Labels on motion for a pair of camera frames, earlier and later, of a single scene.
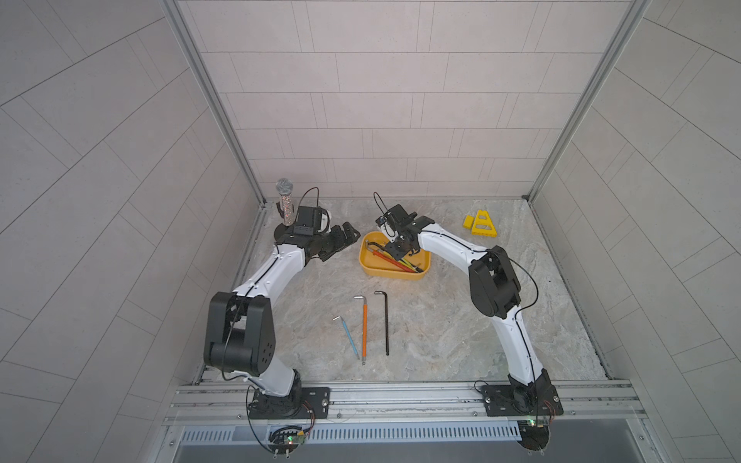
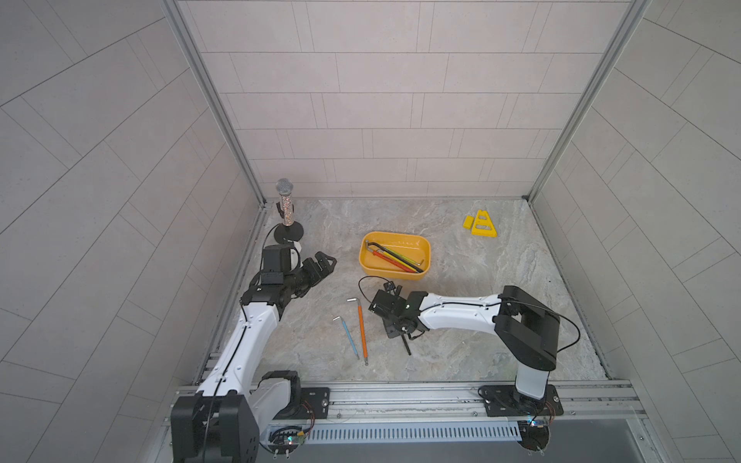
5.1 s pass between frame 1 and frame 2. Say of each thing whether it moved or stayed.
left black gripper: moved
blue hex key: stayed
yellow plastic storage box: stayed
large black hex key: stayed
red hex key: stayed
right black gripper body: moved
